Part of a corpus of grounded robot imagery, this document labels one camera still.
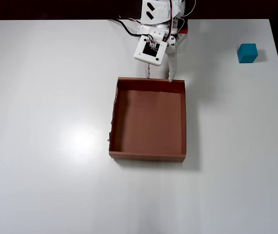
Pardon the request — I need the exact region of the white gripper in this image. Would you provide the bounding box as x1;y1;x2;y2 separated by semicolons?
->
138;23;180;84

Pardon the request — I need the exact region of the blue cube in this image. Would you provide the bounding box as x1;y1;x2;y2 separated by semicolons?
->
237;43;259;64

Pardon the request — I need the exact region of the brown cardboard box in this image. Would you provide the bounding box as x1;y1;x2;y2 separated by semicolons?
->
107;77;187;163

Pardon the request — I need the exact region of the red black base clamp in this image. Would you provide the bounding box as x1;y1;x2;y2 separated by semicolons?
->
178;20;190;35

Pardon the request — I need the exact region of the white camera module with board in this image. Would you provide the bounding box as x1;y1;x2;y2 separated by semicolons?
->
133;35;168;67

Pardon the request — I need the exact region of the red white black servo cable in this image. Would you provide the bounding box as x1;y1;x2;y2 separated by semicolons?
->
167;0;178;41

